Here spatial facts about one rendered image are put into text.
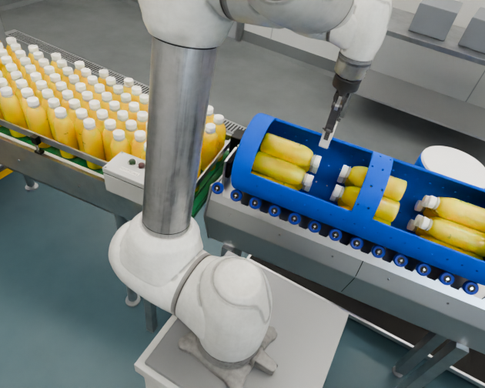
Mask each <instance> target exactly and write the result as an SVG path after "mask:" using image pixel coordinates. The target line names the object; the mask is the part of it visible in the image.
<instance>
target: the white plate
mask: <svg viewBox="0 0 485 388"><path fill-rule="evenodd" d="M421 161H422V163H423V165H424V167H425V168H426V169H428V170H430V171H433V172H437V173H439V174H442V175H445V176H449V177H451V178H454V179H457V180H460V181H462V182H466V183H469V184H471V185H474V186H478V187H480V188H483V189H485V167H484V166H483V165H482V164H481V163H480V162H479V161H477V160H476V159H475V158H474V157H472V156H470V155H468V154H466V153H465V152H462V151H460V150H458V149H454V148H450V147H446V146H439V145H437V146H431V147H428V148H426V149H424V150H423V152H422V154H421Z"/></svg>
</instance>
